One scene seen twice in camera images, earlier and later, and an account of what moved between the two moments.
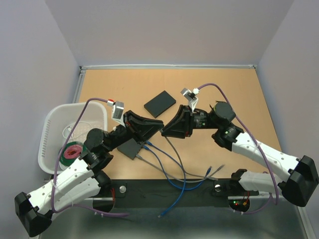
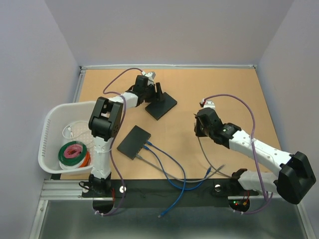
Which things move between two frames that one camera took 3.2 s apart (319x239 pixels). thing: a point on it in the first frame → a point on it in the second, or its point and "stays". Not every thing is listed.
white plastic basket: x=59 y=122 stays
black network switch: x=160 y=104 stays
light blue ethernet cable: x=169 y=156 → x=146 y=147
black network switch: x=131 y=148 stays
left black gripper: x=140 y=128 → x=157 y=96
